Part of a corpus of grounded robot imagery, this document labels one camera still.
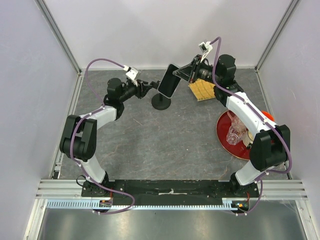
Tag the orange plastic bowl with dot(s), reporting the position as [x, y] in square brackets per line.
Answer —
[268, 115]

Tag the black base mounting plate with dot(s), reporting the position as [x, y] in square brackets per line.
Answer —
[174, 192]

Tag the red round tray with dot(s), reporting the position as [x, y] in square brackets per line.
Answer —
[223, 124]

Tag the clear glass cup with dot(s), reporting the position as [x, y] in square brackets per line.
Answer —
[236, 131]

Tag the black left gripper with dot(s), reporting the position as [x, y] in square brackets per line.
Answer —
[142, 88]

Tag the slotted cable duct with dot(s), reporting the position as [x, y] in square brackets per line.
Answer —
[90, 204]

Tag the woven bamboo tray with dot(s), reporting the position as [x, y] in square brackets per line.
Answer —
[202, 89]

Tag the black phone stand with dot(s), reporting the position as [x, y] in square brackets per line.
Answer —
[160, 102]

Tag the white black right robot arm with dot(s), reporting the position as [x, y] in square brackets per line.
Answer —
[271, 143]

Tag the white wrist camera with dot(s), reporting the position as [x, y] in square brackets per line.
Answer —
[132, 74]
[206, 48]

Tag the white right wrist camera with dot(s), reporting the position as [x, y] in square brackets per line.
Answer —
[206, 48]

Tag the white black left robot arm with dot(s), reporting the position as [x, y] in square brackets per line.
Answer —
[79, 138]

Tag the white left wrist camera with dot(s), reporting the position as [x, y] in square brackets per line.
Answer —
[132, 74]

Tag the cream ceramic cup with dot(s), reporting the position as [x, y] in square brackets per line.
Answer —
[248, 140]

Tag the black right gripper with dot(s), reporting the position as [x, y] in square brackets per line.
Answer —
[185, 72]

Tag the black phone clear case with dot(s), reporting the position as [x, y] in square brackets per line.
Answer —
[169, 82]

